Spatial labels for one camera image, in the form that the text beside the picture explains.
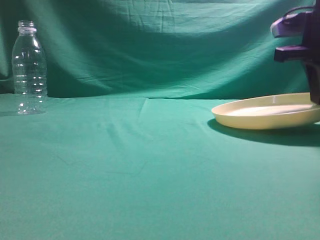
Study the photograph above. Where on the purple black gripper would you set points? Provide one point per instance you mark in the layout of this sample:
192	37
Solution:
301	22

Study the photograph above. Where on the cream plastic plate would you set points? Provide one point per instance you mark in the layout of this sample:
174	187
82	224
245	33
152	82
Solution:
268	112

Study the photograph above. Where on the green cloth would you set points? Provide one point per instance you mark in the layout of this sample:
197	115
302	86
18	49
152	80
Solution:
127	147

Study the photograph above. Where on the clear plastic bottle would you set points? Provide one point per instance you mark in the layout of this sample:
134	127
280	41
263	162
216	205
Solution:
29	68

